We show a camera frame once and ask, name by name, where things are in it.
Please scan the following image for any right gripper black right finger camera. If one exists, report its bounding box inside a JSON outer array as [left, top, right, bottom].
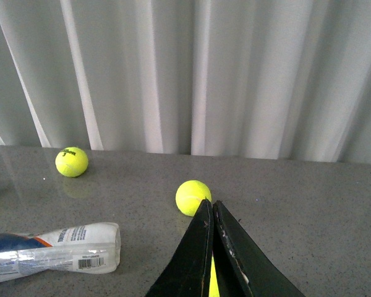
[[213, 201, 304, 296]]

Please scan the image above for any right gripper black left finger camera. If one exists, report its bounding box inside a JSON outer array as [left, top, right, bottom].
[[146, 199, 214, 296]]

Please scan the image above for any clear plastic tennis ball can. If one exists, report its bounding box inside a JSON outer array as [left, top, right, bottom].
[[0, 222, 121, 283]]

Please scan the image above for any near yellow Wilson tennis ball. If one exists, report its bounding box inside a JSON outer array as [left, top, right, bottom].
[[175, 180, 212, 217]]

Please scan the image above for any middle yellow tennis ball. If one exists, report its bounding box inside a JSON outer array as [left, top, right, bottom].
[[55, 147, 89, 178]]

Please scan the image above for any white pleated curtain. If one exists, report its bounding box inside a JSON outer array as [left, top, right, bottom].
[[0, 1, 371, 163]]

